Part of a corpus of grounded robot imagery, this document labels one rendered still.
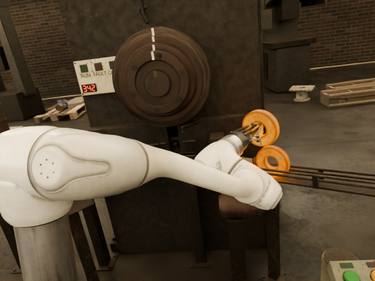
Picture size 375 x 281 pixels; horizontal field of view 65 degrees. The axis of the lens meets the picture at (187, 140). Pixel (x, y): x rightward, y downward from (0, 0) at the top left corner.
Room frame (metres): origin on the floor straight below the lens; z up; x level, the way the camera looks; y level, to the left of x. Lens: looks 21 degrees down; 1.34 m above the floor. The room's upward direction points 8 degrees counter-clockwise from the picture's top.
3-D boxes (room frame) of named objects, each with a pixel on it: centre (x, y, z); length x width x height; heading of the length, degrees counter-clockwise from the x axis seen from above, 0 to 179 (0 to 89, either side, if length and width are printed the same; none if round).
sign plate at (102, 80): (1.60, 0.40, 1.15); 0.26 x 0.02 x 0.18; 82
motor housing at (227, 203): (1.27, -0.23, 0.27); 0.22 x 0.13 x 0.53; 82
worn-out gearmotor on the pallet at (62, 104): (5.69, 2.25, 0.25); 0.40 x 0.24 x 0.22; 172
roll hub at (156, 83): (1.35, 0.10, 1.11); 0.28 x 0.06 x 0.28; 82
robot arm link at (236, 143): (0.97, -0.15, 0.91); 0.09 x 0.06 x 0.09; 47
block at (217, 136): (1.43, -0.15, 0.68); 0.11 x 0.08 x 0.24; 172
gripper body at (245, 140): (1.03, -0.20, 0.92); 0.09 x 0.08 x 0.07; 137
